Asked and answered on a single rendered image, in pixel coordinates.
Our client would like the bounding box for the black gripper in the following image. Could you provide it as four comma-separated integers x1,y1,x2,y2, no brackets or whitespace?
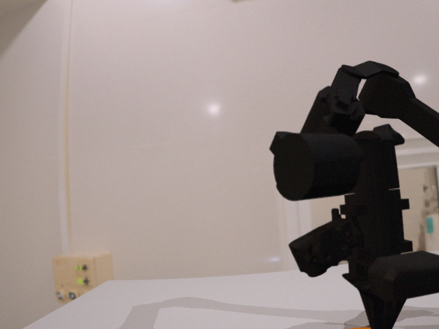
340,189,439,329

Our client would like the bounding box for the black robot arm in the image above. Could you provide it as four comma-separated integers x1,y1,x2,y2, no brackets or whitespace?
269,61,439,278

